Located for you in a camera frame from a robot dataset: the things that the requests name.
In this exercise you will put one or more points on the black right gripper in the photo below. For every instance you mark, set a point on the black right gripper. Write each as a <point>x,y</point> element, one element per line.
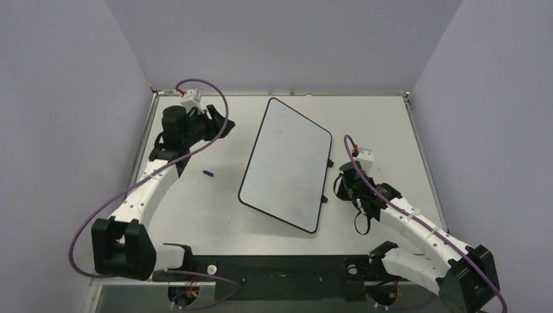
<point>357,200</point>

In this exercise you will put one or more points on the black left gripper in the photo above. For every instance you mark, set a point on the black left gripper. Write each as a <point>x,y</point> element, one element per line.
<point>213,126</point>

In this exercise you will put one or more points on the black framed whiteboard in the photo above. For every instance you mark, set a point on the black framed whiteboard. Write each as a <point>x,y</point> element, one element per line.
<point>286,172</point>

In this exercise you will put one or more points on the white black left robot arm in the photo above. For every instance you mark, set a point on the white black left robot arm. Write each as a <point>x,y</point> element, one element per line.
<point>122,246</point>

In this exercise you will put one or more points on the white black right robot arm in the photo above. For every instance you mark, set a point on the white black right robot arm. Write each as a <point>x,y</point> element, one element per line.
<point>463,277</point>

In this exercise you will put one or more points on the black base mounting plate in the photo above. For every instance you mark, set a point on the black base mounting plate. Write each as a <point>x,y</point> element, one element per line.
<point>267,278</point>

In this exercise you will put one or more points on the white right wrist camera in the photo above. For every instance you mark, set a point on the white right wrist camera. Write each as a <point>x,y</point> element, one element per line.
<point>365,158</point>

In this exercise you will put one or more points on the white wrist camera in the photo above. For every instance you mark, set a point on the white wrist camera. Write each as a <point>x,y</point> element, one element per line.
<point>191,98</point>
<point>365,158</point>

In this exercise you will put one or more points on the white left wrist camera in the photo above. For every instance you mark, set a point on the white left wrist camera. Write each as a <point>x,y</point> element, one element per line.
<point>191,98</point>

